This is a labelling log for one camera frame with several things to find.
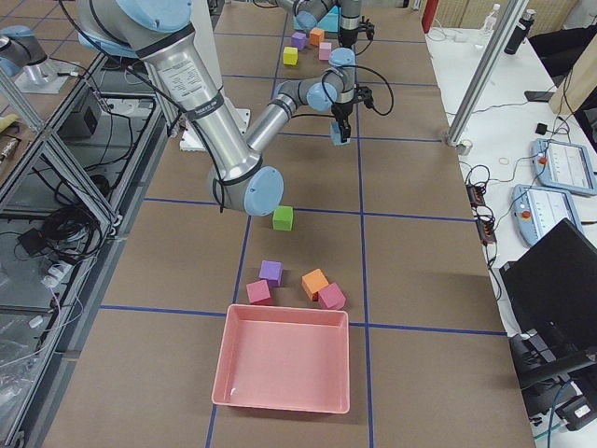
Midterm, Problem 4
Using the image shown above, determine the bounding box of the aluminium frame post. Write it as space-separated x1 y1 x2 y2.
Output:
445 0 528 156

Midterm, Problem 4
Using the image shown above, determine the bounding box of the light blue block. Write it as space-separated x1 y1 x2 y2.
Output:
330 122 351 146

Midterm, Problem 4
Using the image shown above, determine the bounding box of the black smartphone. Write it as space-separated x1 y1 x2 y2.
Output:
523 91 553 103

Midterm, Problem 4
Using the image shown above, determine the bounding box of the teach pendant far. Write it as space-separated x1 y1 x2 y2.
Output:
531 138 596 196

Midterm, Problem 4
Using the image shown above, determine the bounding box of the black water bottle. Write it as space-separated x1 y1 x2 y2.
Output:
504 9 536 55

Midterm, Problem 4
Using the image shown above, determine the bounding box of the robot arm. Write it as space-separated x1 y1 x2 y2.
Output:
268 0 375 48
76 1 368 216

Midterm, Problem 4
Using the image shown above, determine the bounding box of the teach pendant near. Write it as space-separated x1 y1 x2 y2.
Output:
512 184 584 245

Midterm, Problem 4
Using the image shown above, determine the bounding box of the orange foam block near cyan bin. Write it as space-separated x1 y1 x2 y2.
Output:
309 27 326 47

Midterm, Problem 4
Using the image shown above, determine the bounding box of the black laptop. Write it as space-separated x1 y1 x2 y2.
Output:
498 217 597 346

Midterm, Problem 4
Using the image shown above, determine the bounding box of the white pillar with base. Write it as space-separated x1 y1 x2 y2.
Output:
179 0 252 154

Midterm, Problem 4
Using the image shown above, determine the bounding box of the dark pink foam block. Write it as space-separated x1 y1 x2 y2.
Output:
246 280 272 306

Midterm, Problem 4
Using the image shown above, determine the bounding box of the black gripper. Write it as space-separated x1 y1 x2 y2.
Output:
331 84 374 143
338 16 375 48

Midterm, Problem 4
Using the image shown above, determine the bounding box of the purple foam block near cyan bin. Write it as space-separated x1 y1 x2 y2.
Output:
291 31 307 50

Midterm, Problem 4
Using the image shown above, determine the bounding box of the teach pendant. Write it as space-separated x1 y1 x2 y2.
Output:
531 138 596 196
512 184 584 245

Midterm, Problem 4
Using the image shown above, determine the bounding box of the yellow foam block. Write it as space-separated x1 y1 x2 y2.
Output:
282 46 299 66

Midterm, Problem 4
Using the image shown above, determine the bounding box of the cyan plastic bin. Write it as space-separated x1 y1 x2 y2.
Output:
317 6 340 33

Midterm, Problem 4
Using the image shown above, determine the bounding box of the orange foam block near red bin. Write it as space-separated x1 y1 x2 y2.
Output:
301 269 329 301

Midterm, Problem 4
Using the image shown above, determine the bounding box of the light pink foam block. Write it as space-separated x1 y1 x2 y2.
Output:
318 41 333 61

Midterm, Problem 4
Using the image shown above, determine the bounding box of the purple foam block near red bin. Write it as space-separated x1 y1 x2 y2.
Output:
259 259 284 287

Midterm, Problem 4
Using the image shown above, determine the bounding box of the red plastic bin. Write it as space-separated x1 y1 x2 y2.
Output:
212 304 350 414

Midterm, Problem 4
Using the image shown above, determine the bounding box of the green foam block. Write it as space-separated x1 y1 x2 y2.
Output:
272 205 294 231

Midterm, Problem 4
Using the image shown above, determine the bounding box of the magenta foam block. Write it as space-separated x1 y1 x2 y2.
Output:
317 283 346 310

